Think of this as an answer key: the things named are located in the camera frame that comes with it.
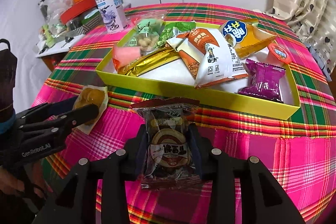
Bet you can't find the red box lid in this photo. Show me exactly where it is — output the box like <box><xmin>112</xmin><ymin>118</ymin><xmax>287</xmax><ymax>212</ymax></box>
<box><xmin>60</xmin><ymin>0</ymin><xmax>96</xmax><ymax>24</ymax></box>

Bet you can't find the yellow round pastries pack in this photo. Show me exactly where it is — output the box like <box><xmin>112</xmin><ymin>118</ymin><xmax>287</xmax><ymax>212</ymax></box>
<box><xmin>72</xmin><ymin>85</ymin><xmax>108</xmax><ymax>135</ymax></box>

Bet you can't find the white labelled drink bottle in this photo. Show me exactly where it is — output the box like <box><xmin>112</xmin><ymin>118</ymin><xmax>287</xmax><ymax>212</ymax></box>
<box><xmin>95</xmin><ymin>0</ymin><xmax>127</xmax><ymax>34</ymax></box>

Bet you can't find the heart-patterned striped curtain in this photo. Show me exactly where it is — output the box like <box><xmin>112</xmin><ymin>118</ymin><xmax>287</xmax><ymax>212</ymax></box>
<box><xmin>266</xmin><ymin>0</ymin><xmax>335</xmax><ymax>81</ymax></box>

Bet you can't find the left hand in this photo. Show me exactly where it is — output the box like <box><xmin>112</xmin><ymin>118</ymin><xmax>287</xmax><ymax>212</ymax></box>
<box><xmin>1</xmin><ymin>161</ymin><xmax>49</xmax><ymax>198</ymax></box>

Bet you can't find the green crinkled snack packet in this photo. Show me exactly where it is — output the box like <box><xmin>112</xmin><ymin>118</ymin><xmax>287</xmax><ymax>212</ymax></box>
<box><xmin>154</xmin><ymin>21</ymin><xmax>196</xmax><ymax>48</ymax></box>

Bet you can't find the yellow blue-logo snack bag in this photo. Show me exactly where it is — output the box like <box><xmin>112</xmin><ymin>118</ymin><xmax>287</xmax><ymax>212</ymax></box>
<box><xmin>219</xmin><ymin>18</ymin><xmax>276</xmax><ymax>59</ymax></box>

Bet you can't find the purple snack packet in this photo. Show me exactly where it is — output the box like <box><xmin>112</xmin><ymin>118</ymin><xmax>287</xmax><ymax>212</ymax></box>
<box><xmin>238</xmin><ymin>59</ymin><xmax>286</xmax><ymax>103</ymax></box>

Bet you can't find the yellow-green shallow box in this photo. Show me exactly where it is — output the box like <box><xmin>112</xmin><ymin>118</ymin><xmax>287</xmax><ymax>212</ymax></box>
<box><xmin>96</xmin><ymin>22</ymin><xmax>301</xmax><ymax>120</ymax></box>

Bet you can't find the clear green-label nut snack bag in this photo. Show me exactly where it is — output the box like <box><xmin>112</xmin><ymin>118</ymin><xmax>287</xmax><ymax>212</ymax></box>
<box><xmin>123</xmin><ymin>11</ymin><xmax>167</xmax><ymax>56</ymax></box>

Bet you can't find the white orange snack bag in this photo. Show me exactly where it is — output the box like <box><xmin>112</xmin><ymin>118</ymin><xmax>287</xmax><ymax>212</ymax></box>
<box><xmin>167</xmin><ymin>27</ymin><xmax>248</xmax><ymax>89</ymax></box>

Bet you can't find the pink sausage snack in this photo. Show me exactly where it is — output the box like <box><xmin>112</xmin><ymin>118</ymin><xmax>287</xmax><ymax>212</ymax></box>
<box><xmin>112</xmin><ymin>46</ymin><xmax>141</xmax><ymax>70</ymax></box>

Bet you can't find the dark round-logo snack packet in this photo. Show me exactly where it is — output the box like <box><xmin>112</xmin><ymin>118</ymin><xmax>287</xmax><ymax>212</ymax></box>
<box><xmin>131</xmin><ymin>97</ymin><xmax>201</xmax><ymax>190</ymax></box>

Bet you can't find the striped black white box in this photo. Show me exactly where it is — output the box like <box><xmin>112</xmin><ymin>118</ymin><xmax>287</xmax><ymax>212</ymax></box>
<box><xmin>58</xmin><ymin>11</ymin><xmax>102</xmax><ymax>40</ymax></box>

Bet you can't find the yellow sausage stick packet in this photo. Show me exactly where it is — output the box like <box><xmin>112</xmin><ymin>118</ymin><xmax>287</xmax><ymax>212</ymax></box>
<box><xmin>117</xmin><ymin>48</ymin><xmax>180</xmax><ymax>77</ymax></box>

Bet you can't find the small red round snack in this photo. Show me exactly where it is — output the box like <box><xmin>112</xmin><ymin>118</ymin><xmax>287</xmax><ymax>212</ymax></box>
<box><xmin>266</xmin><ymin>43</ymin><xmax>291</xmax><ymax>67</ymax></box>

